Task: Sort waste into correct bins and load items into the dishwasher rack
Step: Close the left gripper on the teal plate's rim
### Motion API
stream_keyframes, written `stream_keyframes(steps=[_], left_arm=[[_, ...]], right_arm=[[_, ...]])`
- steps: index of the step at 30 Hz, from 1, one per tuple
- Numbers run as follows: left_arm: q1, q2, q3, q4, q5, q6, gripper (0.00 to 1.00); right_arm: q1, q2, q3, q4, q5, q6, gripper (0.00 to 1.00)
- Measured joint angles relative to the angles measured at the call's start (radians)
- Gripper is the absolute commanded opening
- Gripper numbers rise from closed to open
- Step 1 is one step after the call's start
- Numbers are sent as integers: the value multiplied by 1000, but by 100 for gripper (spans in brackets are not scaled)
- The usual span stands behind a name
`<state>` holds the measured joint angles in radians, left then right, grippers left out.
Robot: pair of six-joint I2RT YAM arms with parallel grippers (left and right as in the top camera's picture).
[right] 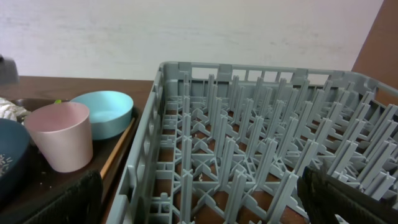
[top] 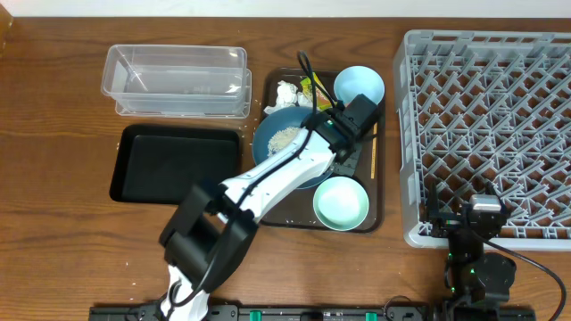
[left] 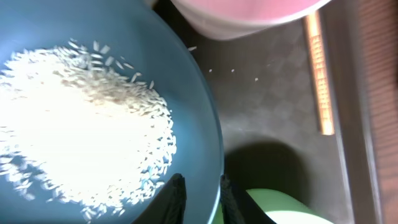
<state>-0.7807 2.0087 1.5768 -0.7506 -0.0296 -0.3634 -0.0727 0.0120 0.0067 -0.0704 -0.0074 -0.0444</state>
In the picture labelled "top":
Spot pile of rice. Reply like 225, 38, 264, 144
267, 127, 301, 157

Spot dark blue plate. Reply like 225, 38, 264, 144
252, 107, 334, 193

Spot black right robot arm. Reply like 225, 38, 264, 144
426, 185, 517, 320

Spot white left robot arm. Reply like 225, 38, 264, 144
159, 109, 377, 320

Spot grey dishwasher rack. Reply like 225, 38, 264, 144
393, 29, 570, 251

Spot yellow green snack wrapper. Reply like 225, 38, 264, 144
300, 73, 333, 111

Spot crumpled white napkin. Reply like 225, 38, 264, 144
296, 92, 312, 108

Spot wooden chopstick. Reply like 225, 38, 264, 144
370, 124, 378, 179

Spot light blue bowl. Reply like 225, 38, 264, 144
334, 66, 385, 104

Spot crumpled white tissue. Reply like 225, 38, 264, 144
263, 80, 298, 115

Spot brown serving tray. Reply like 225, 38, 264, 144
261, 68, 385, 234

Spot mint green bowl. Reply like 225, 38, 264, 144
312, 177, 369, 232

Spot black rectangular tray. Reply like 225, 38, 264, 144
109, 124, 241, 205

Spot clear plastic bin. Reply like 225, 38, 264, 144
101, 45, 252, 119

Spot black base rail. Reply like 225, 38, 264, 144
87, 303, 536, 321

